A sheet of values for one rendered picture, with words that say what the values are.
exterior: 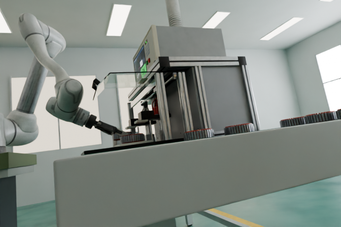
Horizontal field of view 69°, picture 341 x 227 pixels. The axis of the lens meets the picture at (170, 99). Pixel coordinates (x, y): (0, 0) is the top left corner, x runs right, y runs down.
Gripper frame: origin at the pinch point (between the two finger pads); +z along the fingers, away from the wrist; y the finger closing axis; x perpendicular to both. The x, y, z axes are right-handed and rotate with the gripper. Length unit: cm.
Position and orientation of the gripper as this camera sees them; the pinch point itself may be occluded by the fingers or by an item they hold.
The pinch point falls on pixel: (122, 135)
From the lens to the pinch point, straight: 141.4
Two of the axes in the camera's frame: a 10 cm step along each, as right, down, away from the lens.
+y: 3.8, -2.2, -9.0
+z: 8.6, 4.4, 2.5
